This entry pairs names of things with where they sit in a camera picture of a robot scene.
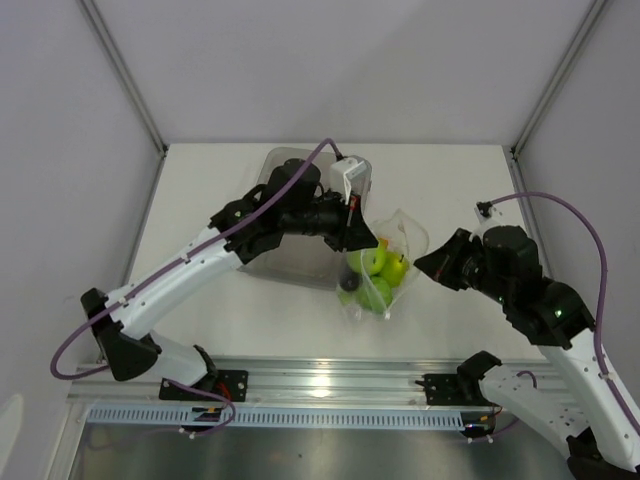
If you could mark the aluminium mounting rail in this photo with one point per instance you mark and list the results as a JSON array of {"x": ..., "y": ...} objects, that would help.
[{"x": 317, "y": 383}]

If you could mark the white slotted cable duct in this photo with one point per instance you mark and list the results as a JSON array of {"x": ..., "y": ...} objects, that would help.
[{"x": 415, "y": 419}]

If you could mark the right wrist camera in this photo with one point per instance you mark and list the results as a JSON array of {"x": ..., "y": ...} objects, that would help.
[{"x": 488, "y": 215}]

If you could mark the purple eggplant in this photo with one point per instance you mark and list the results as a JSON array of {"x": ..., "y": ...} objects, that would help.
[{"x": 349, "y": 280}]

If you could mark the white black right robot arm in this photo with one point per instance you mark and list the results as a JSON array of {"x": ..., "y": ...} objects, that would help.
[{"x": 597, "y": 443}]

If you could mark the green custard apple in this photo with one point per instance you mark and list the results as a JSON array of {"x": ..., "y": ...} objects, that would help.
[{"x": 375, "y": 295}]

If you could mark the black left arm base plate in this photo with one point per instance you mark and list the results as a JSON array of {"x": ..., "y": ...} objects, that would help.
[{"x": 230, "y": 384}]

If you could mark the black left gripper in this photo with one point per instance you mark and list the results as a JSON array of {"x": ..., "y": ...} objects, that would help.
[{"x": 353, "y": 232}]

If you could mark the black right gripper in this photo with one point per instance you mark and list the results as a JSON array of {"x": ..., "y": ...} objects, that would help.
[{"x": 439, "y": 264}]

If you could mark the aluminium frame post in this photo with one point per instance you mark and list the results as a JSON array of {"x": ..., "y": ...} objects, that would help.
[
  {"x": 117, "y": 62},
  {"x": 561, "y": 73}
]

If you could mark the grey plastic food bin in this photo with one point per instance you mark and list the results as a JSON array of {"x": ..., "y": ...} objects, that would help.
[{"x": 304, "y": 260}]

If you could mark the clear dotted zip bag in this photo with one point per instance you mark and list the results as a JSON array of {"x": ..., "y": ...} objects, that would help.
[{"x": 408, "y": 237}]

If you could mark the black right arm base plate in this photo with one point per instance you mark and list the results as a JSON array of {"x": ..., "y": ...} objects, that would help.
[{"x": 451, "y": 390}]

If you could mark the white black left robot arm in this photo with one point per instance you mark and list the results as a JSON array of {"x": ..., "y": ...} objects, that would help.
[{"x": 123, "y": 320}]

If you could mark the right aluminium frame post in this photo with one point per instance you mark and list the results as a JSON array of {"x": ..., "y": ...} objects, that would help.
[{"x": 561, "y": 73}]

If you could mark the left aluminium frame post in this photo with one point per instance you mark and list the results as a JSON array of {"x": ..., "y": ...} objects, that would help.
[{"x": 117, "y": 62}]

